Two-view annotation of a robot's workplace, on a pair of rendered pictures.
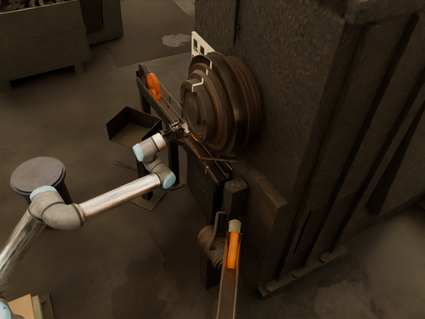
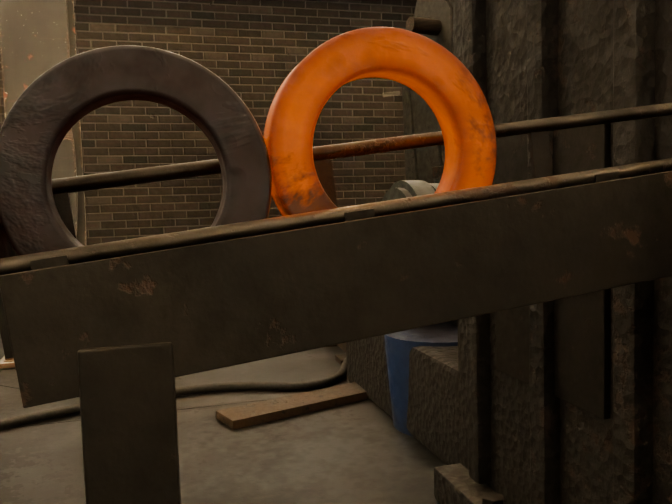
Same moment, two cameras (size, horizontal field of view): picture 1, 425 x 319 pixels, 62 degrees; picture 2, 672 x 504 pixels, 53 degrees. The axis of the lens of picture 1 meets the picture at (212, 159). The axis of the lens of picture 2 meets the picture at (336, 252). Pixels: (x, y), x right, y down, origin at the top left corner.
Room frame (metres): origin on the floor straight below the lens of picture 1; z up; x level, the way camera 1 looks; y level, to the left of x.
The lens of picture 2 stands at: (2.02, 0.96, 0.62)
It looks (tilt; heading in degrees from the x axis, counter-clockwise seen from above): 4 degrees down; 284
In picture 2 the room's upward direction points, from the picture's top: 2 degrees counter-clockwise
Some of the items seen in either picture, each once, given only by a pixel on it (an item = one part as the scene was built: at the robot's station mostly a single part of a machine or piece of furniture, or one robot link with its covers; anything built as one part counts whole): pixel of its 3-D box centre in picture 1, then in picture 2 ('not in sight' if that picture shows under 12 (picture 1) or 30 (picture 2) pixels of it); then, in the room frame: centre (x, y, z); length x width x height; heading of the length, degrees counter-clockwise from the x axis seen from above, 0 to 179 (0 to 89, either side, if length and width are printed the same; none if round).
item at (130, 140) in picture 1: (140, 162); not in sight; (1.65, 0.49, 0.36); 0.26 x 0.20 x 0.72; 65
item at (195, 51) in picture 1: (203, 58); not in sight; (1.67, 0.08, 1.15); 0.26 x 0.02 x 0.18; 30
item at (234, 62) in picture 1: (231, 100); not in sight; (1.37, -0.07, 1.12); 0.47 x 0.10 x 0.47; 30
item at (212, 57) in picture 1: (215, 105); not in sight; (1.33, 0.00, 1.11); 0.47 x 0.06 x 0.47; 30
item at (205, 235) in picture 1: (214, 266); not in sight; (0.97, -0.05, 0.27); 0.22 x 0.13 x 0.53; 30
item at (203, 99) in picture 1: (196, 111); not in sight; (1.28, 0.08, 1.11); 0.28 x 0.06 x 0.28; 30
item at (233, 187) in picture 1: (235, 199); not in sight; (1.13, -0.13, 0.68); 0.11 x 0.08 x 0.24; 120
